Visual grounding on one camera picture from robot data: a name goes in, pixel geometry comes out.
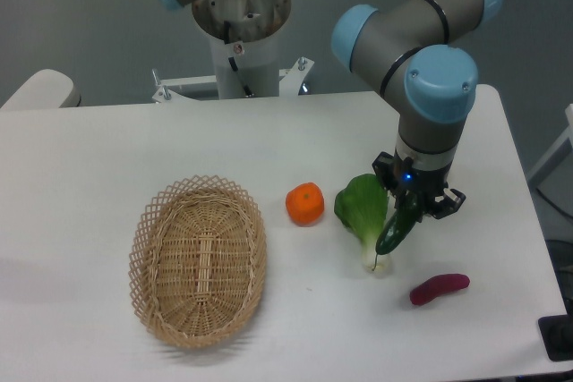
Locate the orange tangerine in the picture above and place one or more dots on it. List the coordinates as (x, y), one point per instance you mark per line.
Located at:
(305, 204)

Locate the white frame at right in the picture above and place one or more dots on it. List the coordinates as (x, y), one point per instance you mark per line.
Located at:
(553, 156)

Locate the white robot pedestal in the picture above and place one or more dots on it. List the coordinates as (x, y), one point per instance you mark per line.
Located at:
(243, 37)

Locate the black device at table edge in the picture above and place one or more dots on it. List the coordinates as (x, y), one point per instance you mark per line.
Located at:
(556, 332)

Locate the white chair armrest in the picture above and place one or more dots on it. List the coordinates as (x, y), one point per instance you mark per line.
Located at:
(46, 89)

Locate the purple sweet potato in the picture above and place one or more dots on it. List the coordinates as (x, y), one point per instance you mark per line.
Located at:
(437, 286)

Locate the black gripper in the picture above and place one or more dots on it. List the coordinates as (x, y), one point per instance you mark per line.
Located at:
(434, 197)

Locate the green bok choy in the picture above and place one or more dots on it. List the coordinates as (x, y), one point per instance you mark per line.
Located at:
(362, 208)

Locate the woven wicker basket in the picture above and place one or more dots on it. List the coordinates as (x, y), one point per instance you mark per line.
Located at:
(197, 266)

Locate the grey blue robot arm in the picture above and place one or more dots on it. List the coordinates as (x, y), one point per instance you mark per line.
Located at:
(406, 56)

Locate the dark green cucumber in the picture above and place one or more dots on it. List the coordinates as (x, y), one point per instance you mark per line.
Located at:
(398, 227)

